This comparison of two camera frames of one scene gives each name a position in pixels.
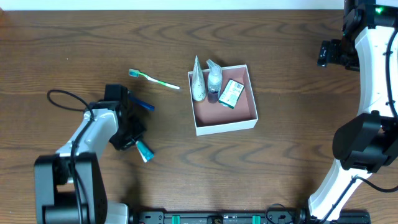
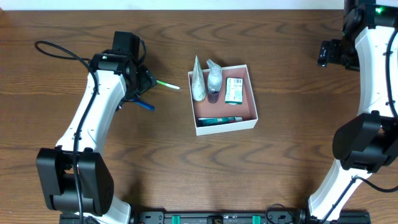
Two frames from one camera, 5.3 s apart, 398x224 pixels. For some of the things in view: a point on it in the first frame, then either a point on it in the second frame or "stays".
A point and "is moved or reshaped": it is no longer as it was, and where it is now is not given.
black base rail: x=239 y=216 stays
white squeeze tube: x=198 y=83 stays
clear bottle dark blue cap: x=214 y=81 stays
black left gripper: x=137 y=125 to x=144 y=81
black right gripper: x=325 y=52 stays
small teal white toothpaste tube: x=145 y=153 to x=204 y=121
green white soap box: x=231 y=93 is moved or reshaped
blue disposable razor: x=140 y=102 stays
